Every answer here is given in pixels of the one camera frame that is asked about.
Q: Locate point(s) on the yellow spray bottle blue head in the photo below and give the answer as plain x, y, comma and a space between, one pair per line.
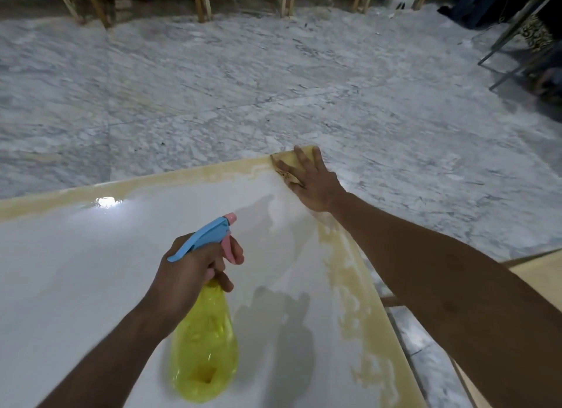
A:
204, 342

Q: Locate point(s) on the person's left thumb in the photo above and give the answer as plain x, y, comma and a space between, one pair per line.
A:
223, 281

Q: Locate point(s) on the dark blue cloth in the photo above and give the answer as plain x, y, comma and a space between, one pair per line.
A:
478, 4

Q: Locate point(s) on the white box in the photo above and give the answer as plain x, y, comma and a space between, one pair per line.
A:
400, 2

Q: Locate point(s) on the patterned black yellow cloth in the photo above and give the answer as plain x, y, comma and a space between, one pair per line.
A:
536, 34

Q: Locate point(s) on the person's right forearm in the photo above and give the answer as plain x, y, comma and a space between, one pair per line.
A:
439, 289

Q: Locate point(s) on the person's right hand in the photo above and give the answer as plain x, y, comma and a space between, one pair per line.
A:
316, 188

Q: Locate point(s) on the person's right little finger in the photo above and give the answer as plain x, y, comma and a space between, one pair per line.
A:
318, 158

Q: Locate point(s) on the grey metal stand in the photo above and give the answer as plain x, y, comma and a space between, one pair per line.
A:
513, 30

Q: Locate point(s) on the person's left forearm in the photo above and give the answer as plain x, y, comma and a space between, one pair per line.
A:
109, 364

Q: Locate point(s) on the person's left hand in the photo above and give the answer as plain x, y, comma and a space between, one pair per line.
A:
180, 280

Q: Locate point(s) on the tan cleaning cloth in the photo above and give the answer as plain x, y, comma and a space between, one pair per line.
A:
285, 161

